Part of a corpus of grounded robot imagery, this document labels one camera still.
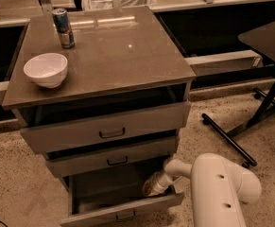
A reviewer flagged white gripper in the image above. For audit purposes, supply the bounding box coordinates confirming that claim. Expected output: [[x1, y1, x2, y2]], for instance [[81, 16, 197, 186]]
[[142, 171, 178, 197]]

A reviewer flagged grey bottom drawer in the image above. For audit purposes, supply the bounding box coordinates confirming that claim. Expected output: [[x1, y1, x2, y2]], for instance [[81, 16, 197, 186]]
[[60, 158, 184, 227]]

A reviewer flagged grey drawer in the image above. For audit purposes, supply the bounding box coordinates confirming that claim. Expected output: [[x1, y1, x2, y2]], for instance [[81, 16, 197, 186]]
[[45, 136, 178, 177], [60, 158, 184, 227], [20, 101, 191, 153]]

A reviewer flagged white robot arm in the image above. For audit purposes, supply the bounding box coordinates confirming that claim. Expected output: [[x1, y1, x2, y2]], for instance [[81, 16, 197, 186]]
[[143, 153, 262, 227]]

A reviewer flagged grey middle drawer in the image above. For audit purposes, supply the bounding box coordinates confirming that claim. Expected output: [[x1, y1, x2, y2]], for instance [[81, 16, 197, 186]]
[[45, 136, 178, 177]]

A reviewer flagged grey drawer cabinet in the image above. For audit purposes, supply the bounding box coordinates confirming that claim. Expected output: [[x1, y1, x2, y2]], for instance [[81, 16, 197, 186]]
[[2, 6, 197, 187]]

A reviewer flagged grey top drawer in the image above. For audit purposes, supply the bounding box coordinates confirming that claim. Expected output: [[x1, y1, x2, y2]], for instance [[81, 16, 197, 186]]
[[20, 101, 191, 153]]

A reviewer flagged white ceramic bowl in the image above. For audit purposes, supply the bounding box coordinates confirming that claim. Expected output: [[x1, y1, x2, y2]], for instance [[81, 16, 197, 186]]
[[23, 53, 68, 88]]

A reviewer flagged black side table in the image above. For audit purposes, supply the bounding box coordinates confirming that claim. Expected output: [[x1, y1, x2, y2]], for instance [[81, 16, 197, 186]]
[[202, 21, 275, 168]]

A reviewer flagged blue silver drink can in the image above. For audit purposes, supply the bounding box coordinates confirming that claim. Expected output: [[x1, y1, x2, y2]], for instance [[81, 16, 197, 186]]
[[52, 8, 75, 48]]

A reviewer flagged white wire basket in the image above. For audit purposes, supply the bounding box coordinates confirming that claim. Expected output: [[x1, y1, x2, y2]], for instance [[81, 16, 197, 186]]
[[82, 0, 156, 10]]

